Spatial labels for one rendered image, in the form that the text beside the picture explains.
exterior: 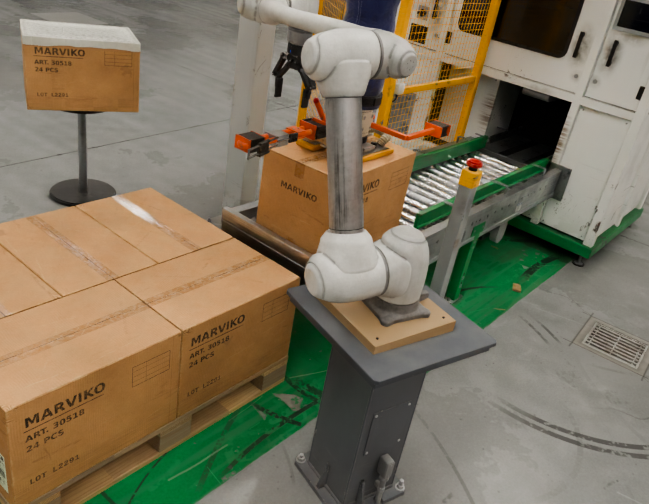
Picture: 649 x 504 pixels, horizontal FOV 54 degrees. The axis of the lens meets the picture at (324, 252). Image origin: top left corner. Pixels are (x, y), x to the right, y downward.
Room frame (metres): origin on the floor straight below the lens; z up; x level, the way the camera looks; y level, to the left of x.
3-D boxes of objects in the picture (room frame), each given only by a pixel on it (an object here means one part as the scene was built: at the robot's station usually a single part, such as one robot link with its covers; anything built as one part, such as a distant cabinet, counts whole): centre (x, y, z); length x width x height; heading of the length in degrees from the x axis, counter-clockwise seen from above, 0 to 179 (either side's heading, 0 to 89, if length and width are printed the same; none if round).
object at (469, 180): (2.56, -0.55, 0.50); 0.07 x 0.07 x 1.00; 54
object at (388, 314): (1.74, -0.26, 0.81); 0.22 x 0.18 x 0.06; 123
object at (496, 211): (3.14, -0.75, 0.50); 2.31 x 0.05 x 0.19; 144
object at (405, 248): (1.72, -0.23, 0.95); 0.18 x 0.16 x 0.22; 124
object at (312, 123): (2.47, 0.13, 1.08); 0.10 x 0.08 x 0.06; 56
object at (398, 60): (1.85, -0.08, 1.52); 0.18 x 0.14 x 0.13; 34
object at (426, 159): (3.78, -0.48, 0.60); 1.60 x 0.10 x 0.09; 144
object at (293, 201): (2.67, -0.01, 0.75); 0.60 x 0.40 x 0.40; 148
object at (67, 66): (3.64, 1.59, 0.82); 0.60 x 0.40 x 0.40; 119
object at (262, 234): (2.38, 0.19, 0.58); 0.70 x 0.03 x 0.06; 54
